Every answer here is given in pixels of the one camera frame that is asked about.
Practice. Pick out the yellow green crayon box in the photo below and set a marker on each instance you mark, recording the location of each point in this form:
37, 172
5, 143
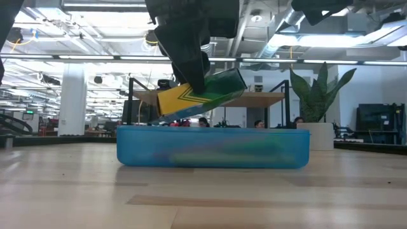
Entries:
219, 87

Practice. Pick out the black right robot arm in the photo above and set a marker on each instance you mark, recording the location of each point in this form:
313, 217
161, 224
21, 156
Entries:
318, 9

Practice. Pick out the black equipment cabinet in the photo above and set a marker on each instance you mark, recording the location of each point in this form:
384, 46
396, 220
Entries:
378, 122

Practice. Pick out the green snake plant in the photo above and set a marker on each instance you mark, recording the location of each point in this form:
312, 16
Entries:
318, 95

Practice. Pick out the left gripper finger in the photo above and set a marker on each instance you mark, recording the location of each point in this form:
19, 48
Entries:
206, 65
184, 54

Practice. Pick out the white plant pot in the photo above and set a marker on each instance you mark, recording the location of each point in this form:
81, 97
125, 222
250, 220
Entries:
316, 136

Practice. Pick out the person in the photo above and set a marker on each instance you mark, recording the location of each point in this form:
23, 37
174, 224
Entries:
259, 124
203, 122
299, 120

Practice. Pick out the blue plastic pencil case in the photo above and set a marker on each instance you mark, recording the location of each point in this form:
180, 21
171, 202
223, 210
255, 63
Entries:
213, 146

